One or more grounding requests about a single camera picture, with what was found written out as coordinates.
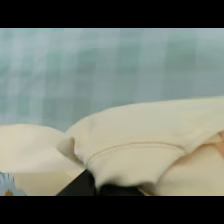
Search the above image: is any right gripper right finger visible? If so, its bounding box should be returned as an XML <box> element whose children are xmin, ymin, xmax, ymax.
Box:
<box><xmin>99</xmin><ymin>183</ymin><xmax>145</xmax><ymax>197</ymax></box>

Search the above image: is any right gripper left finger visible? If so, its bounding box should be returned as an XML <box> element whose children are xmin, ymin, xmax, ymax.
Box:
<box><xmin>55</xmin><ymin>168</ymin><xmax>98</xmax><ymax>197</ymax></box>

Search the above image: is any cream T-shirt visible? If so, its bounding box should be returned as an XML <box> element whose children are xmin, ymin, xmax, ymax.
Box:
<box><xmin>0</xmin><ymin>96</ymin><xmax>224</xmax><ymax>197</ymax></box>

